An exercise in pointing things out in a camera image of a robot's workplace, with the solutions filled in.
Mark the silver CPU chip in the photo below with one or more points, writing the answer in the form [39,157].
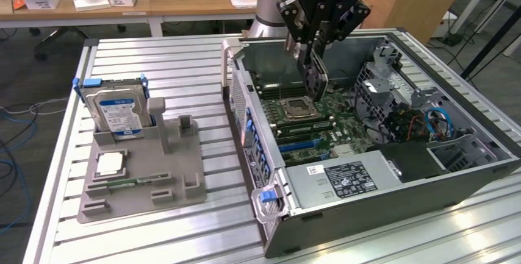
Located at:
[109,165]

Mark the black office chair base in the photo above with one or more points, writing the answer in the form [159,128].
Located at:
[55,37]

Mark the green RAM stick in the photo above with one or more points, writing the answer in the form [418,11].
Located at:
[122,183]

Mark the installed RAM stick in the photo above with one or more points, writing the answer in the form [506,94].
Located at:
[305,127]

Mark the wooden cabinet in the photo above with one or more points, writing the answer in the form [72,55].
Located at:
[419,2]

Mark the green motherboard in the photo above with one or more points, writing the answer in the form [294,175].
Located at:
[346,114]

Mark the blue expansion slot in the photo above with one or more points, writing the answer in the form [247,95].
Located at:
[297,146]

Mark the grey power supply unit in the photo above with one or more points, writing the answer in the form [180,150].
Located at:
[313,194]

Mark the grey parts rack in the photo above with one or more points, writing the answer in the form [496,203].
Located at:
[138,209]

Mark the metal CPU socket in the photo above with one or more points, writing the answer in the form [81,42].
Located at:
[299,110]

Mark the open grey PC case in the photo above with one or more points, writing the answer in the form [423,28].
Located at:
[406,203]

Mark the wooden desk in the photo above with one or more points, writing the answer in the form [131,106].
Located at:
[64,14]

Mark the blue case latch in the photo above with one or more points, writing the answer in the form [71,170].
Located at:
[267,197]

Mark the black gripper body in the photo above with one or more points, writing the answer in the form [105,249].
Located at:
[329,5]

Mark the black Nvidia graphics card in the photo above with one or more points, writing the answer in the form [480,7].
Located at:
[317,84]

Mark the hard disk with blue carrier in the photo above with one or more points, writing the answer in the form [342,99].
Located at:
[118,114]

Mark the grey card retention bracket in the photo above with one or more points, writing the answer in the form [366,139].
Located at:
[224,62]

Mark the orange card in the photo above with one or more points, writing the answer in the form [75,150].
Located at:
[17,4]

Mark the black power adapter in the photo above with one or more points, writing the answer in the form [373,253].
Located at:
[451,40]

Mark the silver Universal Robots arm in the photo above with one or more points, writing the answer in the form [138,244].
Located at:
[268,8]

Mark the silver chipset heatsink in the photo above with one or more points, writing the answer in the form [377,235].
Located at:
[347,149]

